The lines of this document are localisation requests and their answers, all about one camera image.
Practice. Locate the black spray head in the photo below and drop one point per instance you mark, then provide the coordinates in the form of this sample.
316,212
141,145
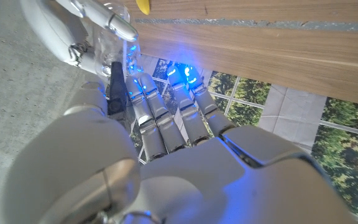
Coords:
117,90

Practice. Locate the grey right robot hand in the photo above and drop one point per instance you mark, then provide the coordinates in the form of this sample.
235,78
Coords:
51,28

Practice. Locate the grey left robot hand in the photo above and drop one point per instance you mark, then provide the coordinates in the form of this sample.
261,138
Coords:
197,180

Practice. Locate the yellow toy banana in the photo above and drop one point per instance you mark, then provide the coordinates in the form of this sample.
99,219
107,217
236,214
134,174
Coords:
144,6

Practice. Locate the clear plastic spray bottle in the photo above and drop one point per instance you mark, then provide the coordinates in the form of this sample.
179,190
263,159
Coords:
110,49

